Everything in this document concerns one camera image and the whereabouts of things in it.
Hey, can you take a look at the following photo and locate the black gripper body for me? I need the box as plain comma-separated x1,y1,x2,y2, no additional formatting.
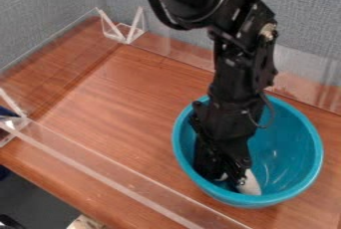
188,96,264,158

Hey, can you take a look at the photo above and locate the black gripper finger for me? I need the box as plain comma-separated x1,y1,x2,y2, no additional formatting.
192,132,227,181
217,154,251,183

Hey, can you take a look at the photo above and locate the plush mushroom with brown cap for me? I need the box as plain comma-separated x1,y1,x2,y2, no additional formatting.
212,169,261,196

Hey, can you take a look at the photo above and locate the blue plastic bowl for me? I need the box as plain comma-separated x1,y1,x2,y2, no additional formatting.
171,97,323,209

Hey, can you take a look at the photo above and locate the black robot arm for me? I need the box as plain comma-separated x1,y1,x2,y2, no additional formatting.
148,0,278,195

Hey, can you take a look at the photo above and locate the clear acrylic front barrier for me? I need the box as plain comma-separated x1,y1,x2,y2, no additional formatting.
15,120,249,229

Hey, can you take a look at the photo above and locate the clear acrylic barrier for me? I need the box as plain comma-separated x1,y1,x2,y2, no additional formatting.
0,7,98,73
94,6,341,116
15,120,249,229

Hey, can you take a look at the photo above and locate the clear acrylic back barrier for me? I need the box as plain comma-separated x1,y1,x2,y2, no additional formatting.
94,6,341,116

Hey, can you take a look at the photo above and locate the clear acrylic left barrier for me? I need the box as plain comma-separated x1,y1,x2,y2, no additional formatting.
0,7,98,73

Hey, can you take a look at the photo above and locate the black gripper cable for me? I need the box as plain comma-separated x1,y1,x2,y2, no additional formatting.
244,92,276,129

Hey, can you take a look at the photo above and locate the clear acrylic left bracket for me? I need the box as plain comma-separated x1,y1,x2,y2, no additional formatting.
0,88,29,148

